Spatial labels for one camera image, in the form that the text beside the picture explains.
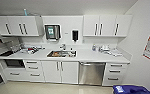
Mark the stainless steel dishwasher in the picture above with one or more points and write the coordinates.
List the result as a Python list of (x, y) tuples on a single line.
[(92, 73)]

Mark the chrome sink faucet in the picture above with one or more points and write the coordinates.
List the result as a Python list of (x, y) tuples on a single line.
[(63, 47)]

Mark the steel sink basin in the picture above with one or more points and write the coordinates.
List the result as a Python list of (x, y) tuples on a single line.
[(61, 54)]

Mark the blue-label dish soap bottle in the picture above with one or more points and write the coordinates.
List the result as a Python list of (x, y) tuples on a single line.
[(94, 47)]

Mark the steel paper towel dispenser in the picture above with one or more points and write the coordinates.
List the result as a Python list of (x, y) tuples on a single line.
[(52, 32)]

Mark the white two-door base cabinet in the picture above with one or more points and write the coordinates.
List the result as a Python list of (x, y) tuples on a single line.
[(60, 72)]

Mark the dish drying rack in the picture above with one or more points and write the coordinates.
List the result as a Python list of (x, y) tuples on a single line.
[(31, 50)]

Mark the blue bottle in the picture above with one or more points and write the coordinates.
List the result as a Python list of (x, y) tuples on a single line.
[(25, 12)]

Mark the black built-in microwave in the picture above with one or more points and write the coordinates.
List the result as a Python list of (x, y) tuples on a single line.
[(13, 63)]

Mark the black wall soap dispenser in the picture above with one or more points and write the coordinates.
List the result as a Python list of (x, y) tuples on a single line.
[(75, 35)]

